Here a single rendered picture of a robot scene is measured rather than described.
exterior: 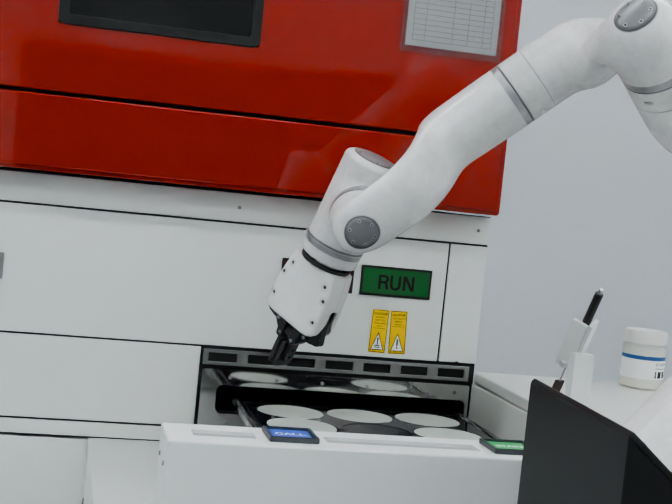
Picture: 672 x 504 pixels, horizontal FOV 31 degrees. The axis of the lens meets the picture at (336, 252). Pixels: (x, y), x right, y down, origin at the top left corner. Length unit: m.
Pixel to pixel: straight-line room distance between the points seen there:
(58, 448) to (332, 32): 0.77
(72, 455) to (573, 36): 0.98
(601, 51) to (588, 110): 2.18
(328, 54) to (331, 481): 0.78
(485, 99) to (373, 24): 0.34
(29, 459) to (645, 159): 2.34
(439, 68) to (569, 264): 1.83
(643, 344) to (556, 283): 1.64
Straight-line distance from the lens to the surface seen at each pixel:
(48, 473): 1.97
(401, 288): 1.99
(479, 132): 1.65
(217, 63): 1.88
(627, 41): 1.51
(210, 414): 1.95
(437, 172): 1.62
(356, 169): 1.65
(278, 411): 1.86
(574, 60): 1.63
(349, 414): 1.89
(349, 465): 1.36
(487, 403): 1.97
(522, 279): 3.65
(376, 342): 1.99
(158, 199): 1.91
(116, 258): 1.92
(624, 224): 3.77
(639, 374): 2.07
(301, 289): 1.72
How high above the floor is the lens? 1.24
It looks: 3 degrees down
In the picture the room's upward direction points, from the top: 6 degrees clockwise
